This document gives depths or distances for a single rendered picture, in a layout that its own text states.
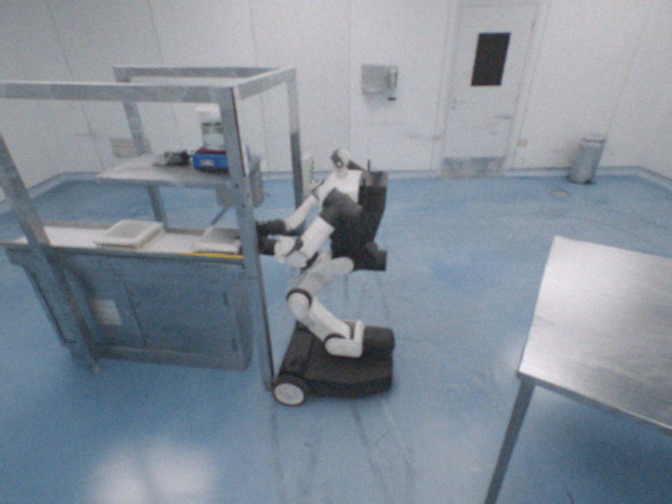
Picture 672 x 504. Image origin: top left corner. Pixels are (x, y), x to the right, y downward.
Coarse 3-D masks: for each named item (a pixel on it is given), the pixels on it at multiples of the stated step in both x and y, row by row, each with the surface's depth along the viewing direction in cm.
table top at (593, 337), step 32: (576, 256) 184; (608, 256) 183; (640, 256) 183; (544, 288) 161; (576, 288) 161; (608, 288) 161; (640, 288) 160; (544, 320) 143; (576, 320) 143; (608, 320) 143; (640, 320) 143; (544, 352) 129; (576, 352) 129; (608, 352) 129; (640, 352) 128; (544, 384) 119; (576, 384) 117; (608, 384) 117; (640, 384) 117; (640, 416) 107
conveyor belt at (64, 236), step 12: (48, 228) 222; (60, 228) 222; (72, 228) 222; (24, 240) 209; (60, 240) 209; (72, 240) 209; (84, 240) 209; (168, 240) 208; (180, 240) 208; (192, 240) 207; (72, 252) 198; (192, 252) 196
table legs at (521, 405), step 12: (528, 384) 124; (528, 396) 126; (516, 408) 131; (516, 420) 133; (516, 432) 136; (504, 444) 141; (504, 456) 144; (504, 468) 146; (492, 480) 152; (492, 492) 155
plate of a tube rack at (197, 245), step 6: (210, 228) 204; (228, 228) 204; (204, 234) 198; (210, 234) 198; (198, 240) 192; (192, 246) 187; (198, 246) 187; (204, 246) 186; (210, 246) 186; (216, 246) 186; (222, 246) 186; (228, 246) 186; (234, 246) 186; (240, 246) 188
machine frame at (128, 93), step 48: (0, 96) 154; (48, 96) 151; (96, 96) 148; (144, 96) 145; (192, 96) 143; (0, 144) 168; (144, 144) 262; (240, 192) 159; (48, 240) 193; (240, 240) 171
